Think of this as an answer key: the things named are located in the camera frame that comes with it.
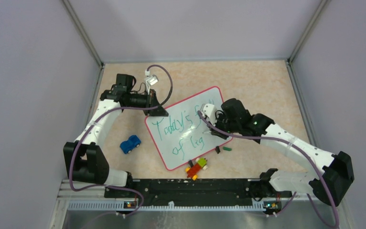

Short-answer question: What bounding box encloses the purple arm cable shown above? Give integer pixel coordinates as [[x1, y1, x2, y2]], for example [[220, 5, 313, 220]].
[[197, 110, 340, 229], [69, 64, 174, 219]]

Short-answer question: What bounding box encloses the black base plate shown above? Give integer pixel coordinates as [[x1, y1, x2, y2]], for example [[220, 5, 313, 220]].
[[104, 178, 293, 207]]

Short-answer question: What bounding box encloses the red yellow toy brick car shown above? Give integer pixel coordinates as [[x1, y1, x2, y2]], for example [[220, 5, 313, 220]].
[[185, 157, 208, 180]]

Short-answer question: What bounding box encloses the blue toy car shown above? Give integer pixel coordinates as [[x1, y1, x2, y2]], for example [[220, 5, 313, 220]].
[[120, 135, 142, 154]]

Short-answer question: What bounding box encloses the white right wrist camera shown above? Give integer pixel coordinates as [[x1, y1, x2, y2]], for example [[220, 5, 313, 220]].
[[200, 104, 218, 126]]

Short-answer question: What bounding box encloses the green marker cap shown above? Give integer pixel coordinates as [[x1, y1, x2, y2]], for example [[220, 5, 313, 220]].
[[223, 146, 232, 151]]

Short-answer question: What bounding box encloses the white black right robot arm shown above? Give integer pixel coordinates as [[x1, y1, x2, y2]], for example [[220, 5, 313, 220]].
[[200, 98, 355, 206]]

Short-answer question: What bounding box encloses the aluminium frame rail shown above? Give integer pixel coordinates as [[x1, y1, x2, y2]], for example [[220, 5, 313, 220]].
[[49, 178, 356, 229]]

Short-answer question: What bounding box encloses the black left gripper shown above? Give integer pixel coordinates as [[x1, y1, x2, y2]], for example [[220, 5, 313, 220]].
[[126, 89, 168, 116]]

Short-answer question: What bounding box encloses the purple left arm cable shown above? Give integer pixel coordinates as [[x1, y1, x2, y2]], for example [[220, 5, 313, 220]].
[[69, 64, 174, 219]]

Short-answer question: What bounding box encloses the black whiteboard foot clip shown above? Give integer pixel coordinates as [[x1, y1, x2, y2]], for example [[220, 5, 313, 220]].
[[215, 146, 221, 154], [188, 160, 194, 167]]

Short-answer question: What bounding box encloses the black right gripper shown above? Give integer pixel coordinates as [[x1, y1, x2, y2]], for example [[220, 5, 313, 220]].
[[207, 111, 240, 140]]

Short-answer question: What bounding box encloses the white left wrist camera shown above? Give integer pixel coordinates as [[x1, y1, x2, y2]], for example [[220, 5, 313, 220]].
[[144, 70, 159, 93]]

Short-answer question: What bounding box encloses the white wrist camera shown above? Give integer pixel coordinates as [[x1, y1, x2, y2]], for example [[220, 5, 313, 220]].
[[200, 104, 218, 126], [144, 70, 159, 93]]

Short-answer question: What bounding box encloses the pink-framed whiteboard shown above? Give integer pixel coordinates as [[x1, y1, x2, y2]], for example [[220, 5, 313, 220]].
[[145, 86, 232, 171]]

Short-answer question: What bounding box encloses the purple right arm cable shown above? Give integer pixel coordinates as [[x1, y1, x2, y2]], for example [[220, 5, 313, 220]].
[[197, 110, 340, 229]]

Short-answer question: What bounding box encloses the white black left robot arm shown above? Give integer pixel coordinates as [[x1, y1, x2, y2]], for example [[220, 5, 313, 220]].
[[63, 71, 169, 197]]

